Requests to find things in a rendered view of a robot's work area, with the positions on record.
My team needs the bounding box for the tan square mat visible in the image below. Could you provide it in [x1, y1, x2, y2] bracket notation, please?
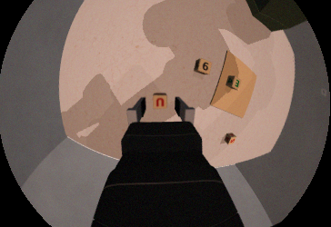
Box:
[210, 50, 256, 118]

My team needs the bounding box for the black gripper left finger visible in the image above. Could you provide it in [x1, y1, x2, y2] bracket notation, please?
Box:
[126, 97, 146, 126]

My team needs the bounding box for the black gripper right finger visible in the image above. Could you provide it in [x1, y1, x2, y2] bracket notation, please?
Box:
[175, 97, 196, 125]

